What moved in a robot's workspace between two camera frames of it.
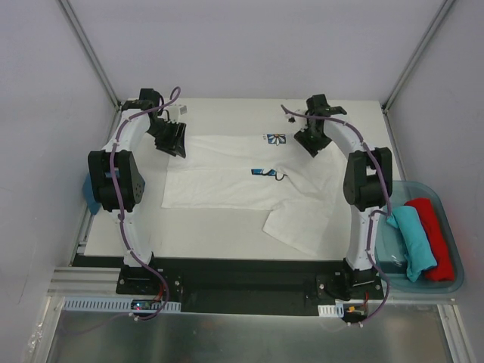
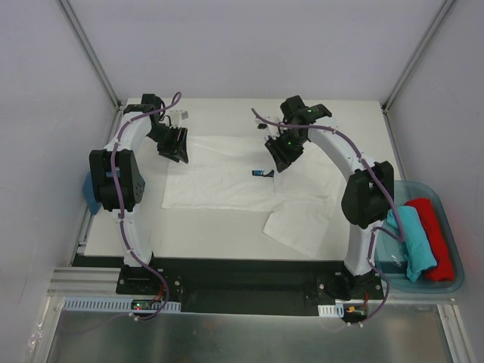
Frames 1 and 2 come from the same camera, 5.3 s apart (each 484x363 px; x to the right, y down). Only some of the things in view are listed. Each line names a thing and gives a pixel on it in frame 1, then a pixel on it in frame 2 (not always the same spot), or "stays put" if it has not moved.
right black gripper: x=312 y=136 -> x=283 y=150
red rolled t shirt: x=445 y=268 stays put
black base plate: x=243 y=284 stays put
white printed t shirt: x=266 y=172 stays put
